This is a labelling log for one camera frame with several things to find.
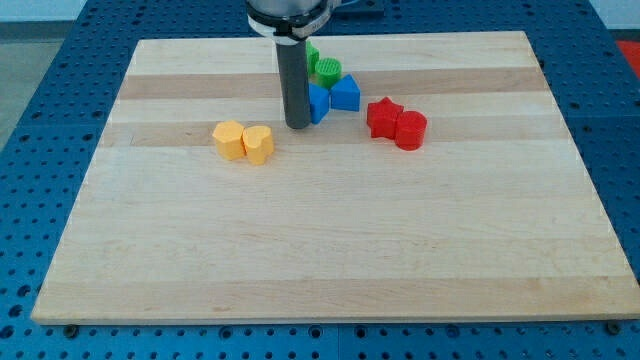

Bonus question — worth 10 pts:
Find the yellow hexagon block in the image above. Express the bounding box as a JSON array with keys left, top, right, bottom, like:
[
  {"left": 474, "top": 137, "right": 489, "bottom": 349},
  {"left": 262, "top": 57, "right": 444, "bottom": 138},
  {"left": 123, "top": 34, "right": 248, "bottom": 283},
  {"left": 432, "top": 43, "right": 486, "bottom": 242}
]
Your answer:
[{"left": 212, "top": 120, "right": 246, "bottom": 160}]

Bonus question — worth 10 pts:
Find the blue perforated table plate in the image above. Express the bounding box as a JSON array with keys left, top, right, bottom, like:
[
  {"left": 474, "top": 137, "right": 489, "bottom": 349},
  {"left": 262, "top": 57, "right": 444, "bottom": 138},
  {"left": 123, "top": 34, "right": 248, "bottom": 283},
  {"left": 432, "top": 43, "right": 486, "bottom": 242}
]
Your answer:
[{"left": 1, "top": 0, "right": 639, "bottom": 359}]

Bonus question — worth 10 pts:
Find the blue triangle block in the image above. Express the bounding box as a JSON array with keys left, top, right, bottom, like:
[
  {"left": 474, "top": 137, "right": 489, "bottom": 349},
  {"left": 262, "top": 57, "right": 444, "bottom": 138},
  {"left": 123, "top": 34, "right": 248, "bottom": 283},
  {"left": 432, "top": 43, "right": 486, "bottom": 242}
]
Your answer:
[{"left": 330, "top": 75, "right": 361, "bottom": 112}]

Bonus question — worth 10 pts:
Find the blue cube block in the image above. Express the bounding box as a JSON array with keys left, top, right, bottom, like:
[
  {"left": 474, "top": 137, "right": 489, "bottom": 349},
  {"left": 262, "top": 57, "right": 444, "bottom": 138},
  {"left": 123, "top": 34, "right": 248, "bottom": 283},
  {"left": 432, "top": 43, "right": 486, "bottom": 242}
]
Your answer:
[{"left": 309, "top": 83, "right": 330, "bottom": 125}]

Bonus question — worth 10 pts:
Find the wooden board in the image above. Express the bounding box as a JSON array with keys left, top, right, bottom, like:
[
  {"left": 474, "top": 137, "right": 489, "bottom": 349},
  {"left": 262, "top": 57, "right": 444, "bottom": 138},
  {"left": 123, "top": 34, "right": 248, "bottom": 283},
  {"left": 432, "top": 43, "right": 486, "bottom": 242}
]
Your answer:
[{"left": 31, "top": 31, "right": 639, "bottom": 325}]

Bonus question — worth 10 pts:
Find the red star block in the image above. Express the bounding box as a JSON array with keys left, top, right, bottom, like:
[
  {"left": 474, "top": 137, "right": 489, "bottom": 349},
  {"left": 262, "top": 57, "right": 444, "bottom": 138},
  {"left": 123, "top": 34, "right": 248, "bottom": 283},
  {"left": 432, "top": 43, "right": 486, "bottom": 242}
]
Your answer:
[{"left": 366, "top": 97, "right": 404, "bottom": 140}]

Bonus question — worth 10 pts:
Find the yellow heart block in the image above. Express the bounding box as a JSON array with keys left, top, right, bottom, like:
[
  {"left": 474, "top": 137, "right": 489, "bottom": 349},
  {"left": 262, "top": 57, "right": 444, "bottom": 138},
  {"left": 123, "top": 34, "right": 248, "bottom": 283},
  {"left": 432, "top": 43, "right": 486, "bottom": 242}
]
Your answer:
[{"left": 242, "top": 125, "right": 275, "bottom": 165}]

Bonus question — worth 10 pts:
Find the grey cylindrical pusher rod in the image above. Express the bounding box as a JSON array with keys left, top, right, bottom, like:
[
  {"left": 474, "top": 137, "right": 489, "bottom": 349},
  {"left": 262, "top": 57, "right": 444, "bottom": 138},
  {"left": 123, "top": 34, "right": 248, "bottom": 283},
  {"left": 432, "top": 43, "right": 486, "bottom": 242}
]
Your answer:
[{"left": 276, "top": 42, "right": 311, "bottom": 130}]

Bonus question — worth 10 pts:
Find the red cylinder block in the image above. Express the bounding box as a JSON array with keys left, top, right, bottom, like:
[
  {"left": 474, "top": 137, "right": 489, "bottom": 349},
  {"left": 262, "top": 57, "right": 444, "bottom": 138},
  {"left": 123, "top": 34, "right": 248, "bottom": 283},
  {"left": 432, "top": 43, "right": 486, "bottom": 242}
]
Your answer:
[{"left": 394, "top": 111, "right": 428, "bottom": 151}]

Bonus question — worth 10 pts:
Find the green circle block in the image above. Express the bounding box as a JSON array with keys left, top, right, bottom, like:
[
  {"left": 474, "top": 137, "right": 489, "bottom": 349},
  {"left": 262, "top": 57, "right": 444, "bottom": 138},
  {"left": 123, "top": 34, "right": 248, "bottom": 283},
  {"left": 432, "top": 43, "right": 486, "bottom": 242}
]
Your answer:
[{"left": 315, "top": 58, "right": 342, "bottom": 89}]

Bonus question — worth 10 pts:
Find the green star block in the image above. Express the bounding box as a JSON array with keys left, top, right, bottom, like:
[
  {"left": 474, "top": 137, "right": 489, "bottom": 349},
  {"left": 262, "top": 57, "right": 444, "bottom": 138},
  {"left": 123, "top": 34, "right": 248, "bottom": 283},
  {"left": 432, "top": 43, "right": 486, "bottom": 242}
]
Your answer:
[{"left": 305, "top": 41, "right": 320, "bottom": 77}]

